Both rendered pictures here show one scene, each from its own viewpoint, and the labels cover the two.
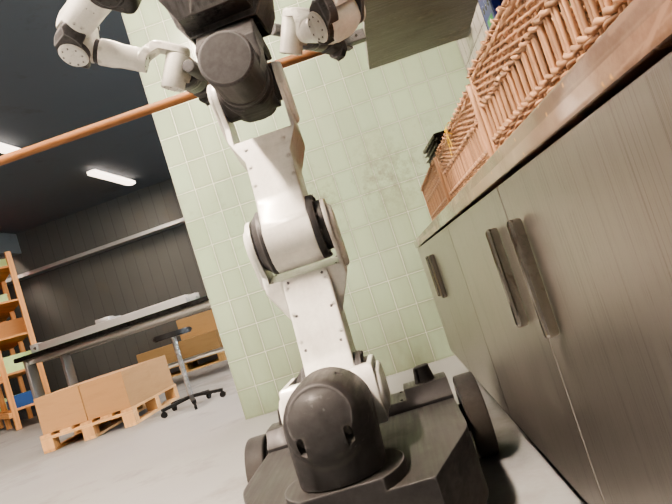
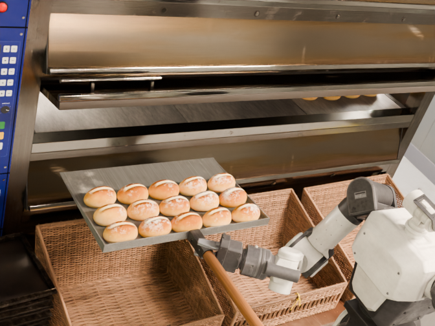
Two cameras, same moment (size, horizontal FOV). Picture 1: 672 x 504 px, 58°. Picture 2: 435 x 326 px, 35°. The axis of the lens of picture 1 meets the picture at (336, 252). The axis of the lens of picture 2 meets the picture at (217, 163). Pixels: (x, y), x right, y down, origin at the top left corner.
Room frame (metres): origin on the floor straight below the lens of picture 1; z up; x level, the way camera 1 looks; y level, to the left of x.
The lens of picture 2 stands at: (2.92, 0.83, 2.44)
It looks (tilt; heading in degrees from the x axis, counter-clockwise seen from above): 32 degrees down; 226
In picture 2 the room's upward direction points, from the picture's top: 18 degrees clockwise
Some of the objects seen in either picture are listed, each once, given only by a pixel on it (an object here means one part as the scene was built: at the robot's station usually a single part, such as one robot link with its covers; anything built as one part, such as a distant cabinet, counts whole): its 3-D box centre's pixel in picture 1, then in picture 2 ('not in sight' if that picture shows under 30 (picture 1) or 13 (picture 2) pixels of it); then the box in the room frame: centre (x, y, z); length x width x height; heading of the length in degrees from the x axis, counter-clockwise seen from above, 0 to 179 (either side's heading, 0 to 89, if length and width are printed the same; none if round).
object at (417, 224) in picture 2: not in sight; (421, 213); (1.39, 0.06, 1.47); 0.10 x 0.07 x 0.09; 82
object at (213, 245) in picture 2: not in sight; (208, 242); (1.86, -0.22, 1.24); 0.06 x 0.03 x 0.02; 141
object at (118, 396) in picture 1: (112, 398); not in sight; (4.98, 2.09, 0.20); 1.13 x 0.81 x 0.40; 173
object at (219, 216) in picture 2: not in sight; (217, 216); (1.75, -0.32, 1.23); 0.10 x 0.07 x 0.06; 0
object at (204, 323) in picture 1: (183, 345); not in sight; (9.48, 2.70, 0.40); 1.42 x 1.08 x 0.79; 82
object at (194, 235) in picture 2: (350, 39); (199, 243); (1.86, -0.25, 1.21); 0.09 x 0.04 x 0.03; 86
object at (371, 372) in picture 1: (337, 396); not in sight; (1.24, 0.09, 0.28); 0.21 x 0.20 x 0.13; 176
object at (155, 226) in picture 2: not in sight; (155, 225); (1.96, -0.34, 1.22); 0.10 x 0.07 x 0.05; 178
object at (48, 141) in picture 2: not in sight; (253, 126); (1.22, -0.82, 1.16); 1.80 x 0.06 x 0.04; 176
